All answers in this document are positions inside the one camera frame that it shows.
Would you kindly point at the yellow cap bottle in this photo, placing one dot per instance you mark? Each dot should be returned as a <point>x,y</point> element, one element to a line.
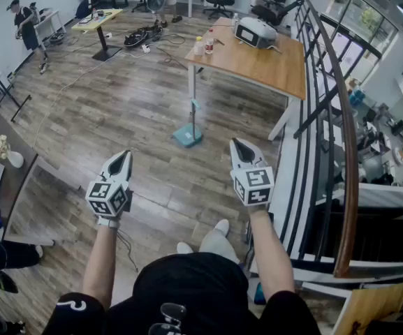
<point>198,47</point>

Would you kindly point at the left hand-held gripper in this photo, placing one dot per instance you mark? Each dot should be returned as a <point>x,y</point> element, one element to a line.
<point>108,199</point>

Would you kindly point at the yellow table with black base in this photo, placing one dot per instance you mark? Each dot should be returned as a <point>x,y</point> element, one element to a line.
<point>96,17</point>

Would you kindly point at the teal dustpan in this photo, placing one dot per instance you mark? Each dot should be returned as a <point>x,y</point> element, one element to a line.
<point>186,137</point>

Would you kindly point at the person's right forearm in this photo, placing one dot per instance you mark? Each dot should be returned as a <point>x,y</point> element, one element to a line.
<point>269,253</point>

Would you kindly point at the white vase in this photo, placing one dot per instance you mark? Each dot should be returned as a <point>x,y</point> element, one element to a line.
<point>15,159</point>

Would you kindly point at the white side table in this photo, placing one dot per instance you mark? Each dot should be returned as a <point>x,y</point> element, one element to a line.
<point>49,17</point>

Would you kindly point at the metal clip tool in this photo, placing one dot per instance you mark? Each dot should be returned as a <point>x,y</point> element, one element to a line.
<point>219,42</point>

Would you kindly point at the person's right white shoe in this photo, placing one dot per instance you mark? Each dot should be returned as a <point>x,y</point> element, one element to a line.
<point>222,226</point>

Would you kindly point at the small clear bottle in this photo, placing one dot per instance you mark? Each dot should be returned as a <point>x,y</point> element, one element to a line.
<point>235,19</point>

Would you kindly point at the blue plastic container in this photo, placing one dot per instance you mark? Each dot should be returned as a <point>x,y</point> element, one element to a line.
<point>355,97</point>

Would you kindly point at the person's grey trousers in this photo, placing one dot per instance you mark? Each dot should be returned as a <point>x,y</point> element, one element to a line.
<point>217,244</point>

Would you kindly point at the white power strip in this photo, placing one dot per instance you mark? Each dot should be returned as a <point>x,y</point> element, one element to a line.
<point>146,48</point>

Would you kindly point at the red cap bottle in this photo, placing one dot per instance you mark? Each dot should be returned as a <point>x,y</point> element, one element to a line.
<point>209,46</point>

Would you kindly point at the wooden table with white legs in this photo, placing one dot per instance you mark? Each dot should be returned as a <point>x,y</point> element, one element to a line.
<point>257,65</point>

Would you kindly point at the black railing with wooden handrail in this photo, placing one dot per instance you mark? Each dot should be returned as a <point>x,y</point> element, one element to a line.
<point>348,159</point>

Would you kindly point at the dark table with white legs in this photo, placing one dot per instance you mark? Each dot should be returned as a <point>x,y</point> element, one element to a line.
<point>12,183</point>

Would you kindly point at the pale flower bunch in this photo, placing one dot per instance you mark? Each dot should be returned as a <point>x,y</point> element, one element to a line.
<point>0,147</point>

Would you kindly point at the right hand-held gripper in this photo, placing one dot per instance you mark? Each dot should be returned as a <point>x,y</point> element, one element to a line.
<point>255,187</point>

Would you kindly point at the black equipment on floor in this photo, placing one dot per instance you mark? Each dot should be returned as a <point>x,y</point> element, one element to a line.
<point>141,36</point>

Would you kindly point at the person's black shirt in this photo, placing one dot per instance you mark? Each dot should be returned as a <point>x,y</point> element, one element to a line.
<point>190,284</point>

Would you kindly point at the light wooden board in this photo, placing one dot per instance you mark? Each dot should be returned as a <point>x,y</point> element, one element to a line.
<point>372,309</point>

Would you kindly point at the white device with screen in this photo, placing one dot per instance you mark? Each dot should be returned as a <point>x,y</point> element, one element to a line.
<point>257,30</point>

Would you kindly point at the large glass window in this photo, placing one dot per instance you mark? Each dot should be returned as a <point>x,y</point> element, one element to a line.
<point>355,19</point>

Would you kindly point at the person's left forearm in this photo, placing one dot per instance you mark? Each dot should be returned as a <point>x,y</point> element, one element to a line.
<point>100,267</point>

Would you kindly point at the blue patterned item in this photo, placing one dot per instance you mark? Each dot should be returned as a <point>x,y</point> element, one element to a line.
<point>260,293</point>

